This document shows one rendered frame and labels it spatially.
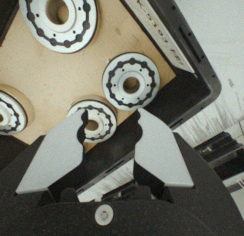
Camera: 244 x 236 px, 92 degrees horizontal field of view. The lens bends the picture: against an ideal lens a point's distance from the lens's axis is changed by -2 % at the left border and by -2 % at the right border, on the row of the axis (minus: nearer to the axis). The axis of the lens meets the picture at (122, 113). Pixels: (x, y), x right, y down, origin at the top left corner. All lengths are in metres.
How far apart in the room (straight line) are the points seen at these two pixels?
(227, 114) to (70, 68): 0.55
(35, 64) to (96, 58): 0.11
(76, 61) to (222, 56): 0.41
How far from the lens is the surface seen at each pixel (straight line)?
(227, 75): 0.52
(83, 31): 0.22
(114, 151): 0.24
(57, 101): 0.29
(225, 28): 0.47
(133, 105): 0.23
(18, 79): 0.31
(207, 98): 0.19
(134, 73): 0.21
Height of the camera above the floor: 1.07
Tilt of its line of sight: 61 degrees down
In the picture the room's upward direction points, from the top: 175 degrees clockwise
